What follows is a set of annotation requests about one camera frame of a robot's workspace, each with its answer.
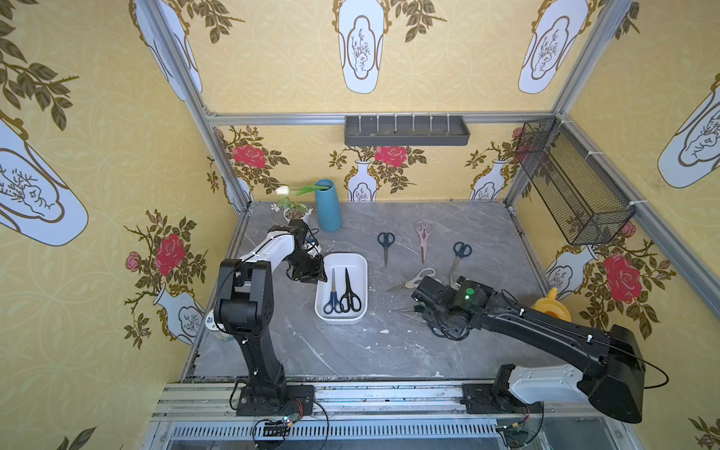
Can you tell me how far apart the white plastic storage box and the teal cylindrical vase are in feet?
0.45

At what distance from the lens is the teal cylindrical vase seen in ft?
3.27

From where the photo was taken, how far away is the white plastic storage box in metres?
0.89
